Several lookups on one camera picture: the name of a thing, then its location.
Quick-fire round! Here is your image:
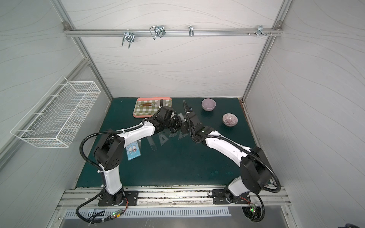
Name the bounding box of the clear triangle set square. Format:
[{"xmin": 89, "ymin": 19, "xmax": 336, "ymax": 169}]
[{"xmin": 178, "ymin": 132, "xmax": 189, "ymax": 140}]

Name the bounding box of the clear protractor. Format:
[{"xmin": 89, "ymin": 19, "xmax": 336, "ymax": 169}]
[{"xmin": 169, "ymin": 132, "xmax": 177, "ymax": 138}]

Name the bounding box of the clear large set square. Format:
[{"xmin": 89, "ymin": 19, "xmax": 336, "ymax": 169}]
[{"xmin": 158, "ymin": 132, "xmax": 169, "ymax": 146}]

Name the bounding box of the clear straight ruler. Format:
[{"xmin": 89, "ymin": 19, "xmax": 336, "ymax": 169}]
[{"xmin": 147, "ymin": 136, "xmax": 157, "ymax": 151}]

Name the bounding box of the blue ruler set package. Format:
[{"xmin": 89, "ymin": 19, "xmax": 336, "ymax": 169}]
[{"xmin": 125, "ymin": 141, "xmax": 141, "ymax": 161}]

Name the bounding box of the clear plastic pouch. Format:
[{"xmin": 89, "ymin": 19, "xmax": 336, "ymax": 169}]
[{"xmin": 176, "ymin": 113, "xmax": 187, "ymax": 125}]

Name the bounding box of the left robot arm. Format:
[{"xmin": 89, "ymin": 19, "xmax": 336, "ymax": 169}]
[{"xmin": 94, "ymin": 106, "xmax": 185, "ymax": 197}]

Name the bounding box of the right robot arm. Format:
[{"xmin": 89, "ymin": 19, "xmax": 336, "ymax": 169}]
[{"xmin": 178, "ymin": 112, "xmax": 281, "ymax": 204}]

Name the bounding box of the green checked cloth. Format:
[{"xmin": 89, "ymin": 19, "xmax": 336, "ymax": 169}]
[{"xmin": 134, "ymin": 99, "xmax": 172, "ymax": 116}]

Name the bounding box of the pink plastic tray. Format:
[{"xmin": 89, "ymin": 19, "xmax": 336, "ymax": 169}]
[{"xmin": 133, "ymin": 97, "xmax": 173, "ymax": 118}]

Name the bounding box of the plain lilac bowl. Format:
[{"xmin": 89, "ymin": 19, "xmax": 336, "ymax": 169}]
[{"xmin": 202, "ymin": 98, "xmax": 216, "ymax": 112}]

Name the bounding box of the striped purple bowl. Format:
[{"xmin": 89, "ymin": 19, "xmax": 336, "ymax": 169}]
[{"xmin": 222, "ymin": 113, "xmax": 238, "ymax": 127}]

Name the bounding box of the metal U-bolt clamp middle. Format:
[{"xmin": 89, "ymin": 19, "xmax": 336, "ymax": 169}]
[{"xmin": 149, "ymin": 25, "xmax": 166, "ymax": 40}]

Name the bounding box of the metal u-bolt clamp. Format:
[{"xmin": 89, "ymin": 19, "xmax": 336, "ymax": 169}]
[
  {"xmin": 149, "ymin": 25, "xmax": 166, "ymax": 40},
  {"xmin": 122, "ymin": 30, "xmax": 135, "ymax": 48}
]

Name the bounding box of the metal U-bolt clamp left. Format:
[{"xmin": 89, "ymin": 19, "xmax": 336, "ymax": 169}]
[{"xmin": 122, "ymin": 30, "xmax": 135, "ymax": 48}]

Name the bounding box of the aluminium top crossbar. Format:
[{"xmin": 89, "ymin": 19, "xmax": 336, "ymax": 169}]
[{"xmin": 64, "ymin": 27, "xmax": 284, "ymax": 38}]

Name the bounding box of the white slotted vent strip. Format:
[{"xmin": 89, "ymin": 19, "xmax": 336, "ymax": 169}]
[{"xmin": 64, "ymin": 207, "xmax": 231, "ymax": 219}]

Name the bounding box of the wooden handled metal spatula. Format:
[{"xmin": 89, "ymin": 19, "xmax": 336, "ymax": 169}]
[{"xmin": 136, "ymin": 99, "xmax": 168, "ymax": 109}]

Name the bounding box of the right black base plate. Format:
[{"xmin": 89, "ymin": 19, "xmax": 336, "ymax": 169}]
[{"xmin": 207, "ymin": 189, "xmax": 251, "ymax": 205}]

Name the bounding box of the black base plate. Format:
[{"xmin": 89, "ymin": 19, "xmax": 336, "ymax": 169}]
[
  {"xmin": 207, "ymin": 189, "xmax": 251, "ymax": 205},
  {"xmin": 98, "ymin": 191, "xmax": 138, "ymax": 207}
]

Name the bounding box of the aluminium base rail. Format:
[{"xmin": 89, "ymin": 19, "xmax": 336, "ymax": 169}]
[{"xmin": 56, "ymin": 185, "xmax": 292, "ymax": 210}]

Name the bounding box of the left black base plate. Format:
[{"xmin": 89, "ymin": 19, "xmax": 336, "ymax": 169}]
[{"xmin": 98, "ymin": 191, "xmax": 138, "ymax": 207}]

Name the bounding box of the left black corrugated cable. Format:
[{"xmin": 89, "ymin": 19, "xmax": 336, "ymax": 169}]
[{"xmin": 79, "ymin": 125, "xmax": 143, "ymax": 172}]

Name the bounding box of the black corrugated cable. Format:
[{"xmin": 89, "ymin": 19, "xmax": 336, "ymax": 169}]
[
  {"xmin": 205, "ymin": 135, "xmax": 281, "ymax": 193},
  {"xmin": 79, "ymin": 125, "xmax": 143, "ymax": 172}
]

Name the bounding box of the small metal bracket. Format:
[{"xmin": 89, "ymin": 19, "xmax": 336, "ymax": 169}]
[{"xmin": 188, "ymin": 25, "xmax": 194, "ymax": 37}]

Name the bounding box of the right black corrugated cable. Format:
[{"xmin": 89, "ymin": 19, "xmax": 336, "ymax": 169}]
[{"xmin": 205, "ymin": 135, "xmax": 281, "ymax": 193}]

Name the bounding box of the white wire wall basket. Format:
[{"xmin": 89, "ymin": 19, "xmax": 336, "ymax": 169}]
[{"xmin": 10, "ymin": 76, "xmax": 101, "ymax": 148}]

